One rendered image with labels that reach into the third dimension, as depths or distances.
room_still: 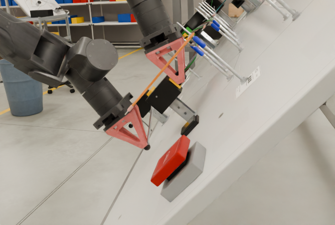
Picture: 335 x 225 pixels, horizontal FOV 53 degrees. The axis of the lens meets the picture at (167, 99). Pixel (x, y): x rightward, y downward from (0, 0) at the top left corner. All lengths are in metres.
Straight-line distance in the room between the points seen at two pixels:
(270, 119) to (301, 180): 0.65
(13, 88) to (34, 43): 3.49
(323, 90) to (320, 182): 0.68
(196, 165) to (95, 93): 0.32
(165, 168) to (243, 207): 0.48
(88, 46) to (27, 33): 0.11
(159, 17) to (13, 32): 0.24
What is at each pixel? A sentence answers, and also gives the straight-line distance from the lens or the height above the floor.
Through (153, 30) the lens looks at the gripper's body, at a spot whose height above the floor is 1.22.
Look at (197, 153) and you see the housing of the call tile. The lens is 0.39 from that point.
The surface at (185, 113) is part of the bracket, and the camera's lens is 0.65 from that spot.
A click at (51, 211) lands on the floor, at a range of 2.35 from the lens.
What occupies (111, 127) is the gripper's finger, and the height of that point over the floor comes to 1.05.
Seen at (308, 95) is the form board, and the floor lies 1.19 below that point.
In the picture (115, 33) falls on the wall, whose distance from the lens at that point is 8.96.
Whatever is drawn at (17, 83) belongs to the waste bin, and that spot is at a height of 0.39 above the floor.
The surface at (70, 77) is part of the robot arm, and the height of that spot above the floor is 1.14.
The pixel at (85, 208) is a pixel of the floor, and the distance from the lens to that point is 2.30.
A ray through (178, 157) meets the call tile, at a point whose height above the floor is 1.11.
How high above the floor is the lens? 1.28
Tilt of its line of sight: 18 degrees down
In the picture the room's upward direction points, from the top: 3 degrees counter-clockwise
